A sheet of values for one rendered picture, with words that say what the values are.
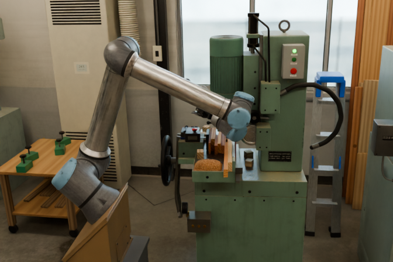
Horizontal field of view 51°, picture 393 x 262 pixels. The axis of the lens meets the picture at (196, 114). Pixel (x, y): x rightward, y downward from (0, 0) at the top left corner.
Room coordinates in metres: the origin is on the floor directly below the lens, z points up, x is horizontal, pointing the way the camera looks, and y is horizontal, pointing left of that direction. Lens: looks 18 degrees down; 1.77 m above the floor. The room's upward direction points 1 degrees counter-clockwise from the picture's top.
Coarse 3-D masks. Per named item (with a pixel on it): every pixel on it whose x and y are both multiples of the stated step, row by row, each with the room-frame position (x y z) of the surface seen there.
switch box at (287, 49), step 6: (282, 48) 1.98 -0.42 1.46; (288, 48) 1.94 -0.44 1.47; (294, 48) 1.94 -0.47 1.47; (300, 48) 1.93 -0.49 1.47; (282, 54) 1.97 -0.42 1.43; (288, 54) 1.94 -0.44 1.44; (300, 54) 1.93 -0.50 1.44; (282, 60) 1.96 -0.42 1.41; (288, 60) 1.94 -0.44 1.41; (300, 60) 1.93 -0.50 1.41; (282, 66) 1.95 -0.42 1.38; (288, 66) 1.94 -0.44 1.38; (294, 66) 1.94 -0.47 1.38; (300, 66) 1.93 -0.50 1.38; (282, 72) 1.94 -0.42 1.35; (288, 72) 1.94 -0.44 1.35; (300, 72) 1.93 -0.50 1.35; (282, 78) 1.94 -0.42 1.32; (288, 78) 1.94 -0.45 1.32; (294, 78) 1.94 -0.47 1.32; (300, 78) 1.94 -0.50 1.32
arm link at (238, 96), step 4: (236, 92) 1.73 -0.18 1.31; (240, 92) 1.75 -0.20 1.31; (244, 92) 1.77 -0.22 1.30; (236, 96) 1.72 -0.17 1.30; (240, 96) 1.70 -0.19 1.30; (244, 96) 1.70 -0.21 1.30; (248, 96) 1.71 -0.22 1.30; (252, 96) 1.74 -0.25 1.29; (232, 100) 1.75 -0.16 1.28; (236, 100) 1.69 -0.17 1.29; (240, 100) 1.68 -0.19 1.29; (244, 100) 1.69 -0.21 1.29; (248, 100) 1.70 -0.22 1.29; (252, 100) 1.71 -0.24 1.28; (252, 104) 1.72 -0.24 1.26
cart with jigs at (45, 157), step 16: (32, 144) 3.19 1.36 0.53; (48, 144) 3.18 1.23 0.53; (64, 144) 3.04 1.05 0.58; (16, 160) 2.87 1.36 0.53; (32, 160) 2.84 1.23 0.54; (48, 160) 2.85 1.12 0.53; (64, 160) 2.85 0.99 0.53; (0, 176) 2.70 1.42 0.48; (48, 176) 2.62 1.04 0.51; (32, 192) 2.98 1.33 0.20; (48, 192) 2.97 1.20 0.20; (16, 208) 2.77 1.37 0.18; (32, 208) 2.76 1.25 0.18; (48, 208) 2.75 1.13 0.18; (64, 208) 2.75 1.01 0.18
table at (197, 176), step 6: (216, 132) 2.36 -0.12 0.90; (204, 150) 2.08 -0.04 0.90; (204, 156) 2.00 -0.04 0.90; (210, 156) 2.00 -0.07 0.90; (216, 156) 2.00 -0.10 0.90; (222, 156) 2.00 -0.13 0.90; (180, 162) 2.04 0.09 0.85; (186, 162) 2.04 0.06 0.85; (192, 162) 2.04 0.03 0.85; (222, 162) 1.92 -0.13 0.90; (192, 168) 1.86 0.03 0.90; (222, 168) 1.85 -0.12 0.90; (192, 174) 1.83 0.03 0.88; (198, 174) 1.82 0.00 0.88; (204, 174) 1.82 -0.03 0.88; (210, 174) 1.82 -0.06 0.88; (216, 174) 1.82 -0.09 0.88; (222, 174) 1.81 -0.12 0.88; (228, 174) 1.81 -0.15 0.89; (234, 174) 1.81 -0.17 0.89; (192, 180) 1.83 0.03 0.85; (198, 180) 1.82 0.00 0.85; (204, 180) 1.82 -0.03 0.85; (210, 180) 1.82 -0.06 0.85; (216, 180) 1.82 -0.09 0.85; (222, 180) 1.81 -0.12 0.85; (228, 180) 1.81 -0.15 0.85; (234, 180) 1.81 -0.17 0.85
